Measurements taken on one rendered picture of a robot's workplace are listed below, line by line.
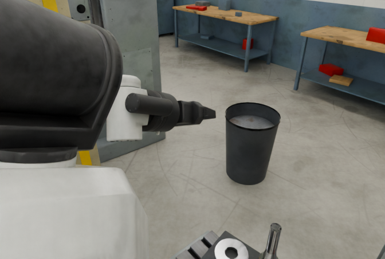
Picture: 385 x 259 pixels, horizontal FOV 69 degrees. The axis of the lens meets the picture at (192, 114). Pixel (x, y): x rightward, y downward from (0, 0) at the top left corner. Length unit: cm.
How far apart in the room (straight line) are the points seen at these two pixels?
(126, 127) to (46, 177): 30
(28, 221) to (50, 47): 12
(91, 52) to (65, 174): 10
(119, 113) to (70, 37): 29
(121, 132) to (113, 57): 26
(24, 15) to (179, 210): 228
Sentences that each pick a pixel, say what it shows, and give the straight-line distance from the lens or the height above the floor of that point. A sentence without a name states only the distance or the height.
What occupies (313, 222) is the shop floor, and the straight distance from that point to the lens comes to 254.
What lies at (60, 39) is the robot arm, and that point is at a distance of 24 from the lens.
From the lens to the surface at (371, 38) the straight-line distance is 432.
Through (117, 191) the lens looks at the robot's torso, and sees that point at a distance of 24.
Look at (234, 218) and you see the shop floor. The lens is 241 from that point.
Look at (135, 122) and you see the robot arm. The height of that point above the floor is 155.
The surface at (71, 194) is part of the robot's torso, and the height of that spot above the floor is 166.
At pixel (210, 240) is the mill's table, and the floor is 92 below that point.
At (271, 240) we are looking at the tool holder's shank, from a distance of 70.
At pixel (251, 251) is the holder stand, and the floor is 111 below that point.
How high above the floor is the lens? 181
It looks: 29 degrees down
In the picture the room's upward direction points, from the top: straight up
